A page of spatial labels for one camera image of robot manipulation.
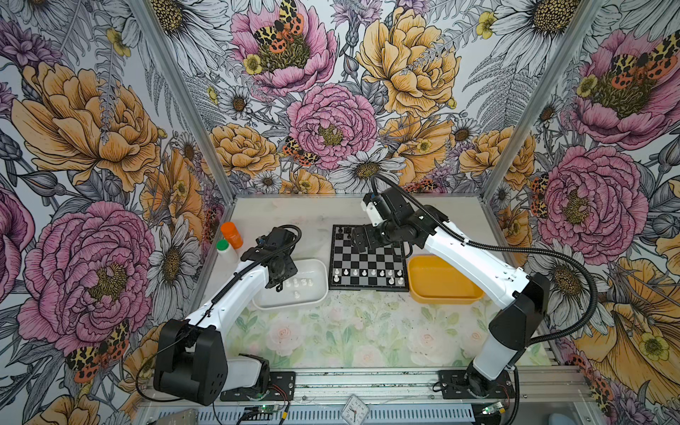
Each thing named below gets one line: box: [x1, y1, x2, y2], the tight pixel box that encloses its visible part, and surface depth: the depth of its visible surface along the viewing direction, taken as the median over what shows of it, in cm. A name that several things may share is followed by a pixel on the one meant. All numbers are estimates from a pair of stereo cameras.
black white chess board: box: [327, 224, 410, 293], surface depth 96 cm
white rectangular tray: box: [252, 259, 329, 310], surface depth 94 cm
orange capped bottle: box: [221, 221, 244, 249], surface depth 102 cm
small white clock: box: [340, 394, 371, 425], surface depth 70 cm
